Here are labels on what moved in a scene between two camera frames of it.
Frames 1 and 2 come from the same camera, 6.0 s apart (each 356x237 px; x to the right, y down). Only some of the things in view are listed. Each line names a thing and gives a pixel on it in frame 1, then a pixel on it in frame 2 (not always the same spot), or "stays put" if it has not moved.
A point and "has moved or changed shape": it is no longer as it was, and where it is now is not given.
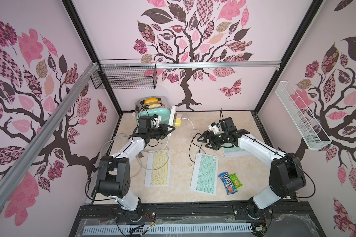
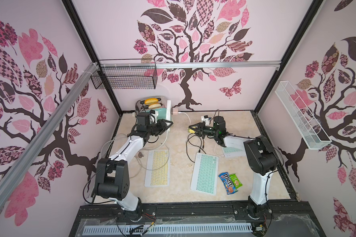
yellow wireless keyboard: [158, 169] stays put
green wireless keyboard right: [235, 151] stays put
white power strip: [171, 117] has moved or changed shape
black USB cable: [200, 147] has moved or changed shape
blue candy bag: [228, 183] stays put
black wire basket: [125, 74] stays put
